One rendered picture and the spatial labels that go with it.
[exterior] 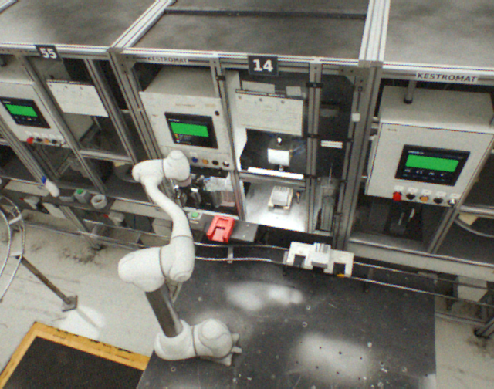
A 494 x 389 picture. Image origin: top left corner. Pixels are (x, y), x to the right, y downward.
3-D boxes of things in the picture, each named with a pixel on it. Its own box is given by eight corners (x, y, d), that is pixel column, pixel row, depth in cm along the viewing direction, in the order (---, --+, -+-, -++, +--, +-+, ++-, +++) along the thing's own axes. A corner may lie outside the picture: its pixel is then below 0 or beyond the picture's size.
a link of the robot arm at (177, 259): (190, 232, 158) (159, 237, 158) (192, 269, 147) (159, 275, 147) (196, 248, 168) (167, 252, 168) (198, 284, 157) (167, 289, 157)
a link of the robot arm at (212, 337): (234, 356, 197) (228, 342, 181) (201, 361, 197) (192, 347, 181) (231, 326, 208) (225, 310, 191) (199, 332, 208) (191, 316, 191)
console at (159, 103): (161, 164, 208) (136, 96, 173) (181, 132, 225) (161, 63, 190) (231, 174, 197) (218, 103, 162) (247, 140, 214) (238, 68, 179)
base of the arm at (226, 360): (237, 369, 198) (235, 366, 194) (199, 358, 204) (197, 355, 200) (246, 336, 209) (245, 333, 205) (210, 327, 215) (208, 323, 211)
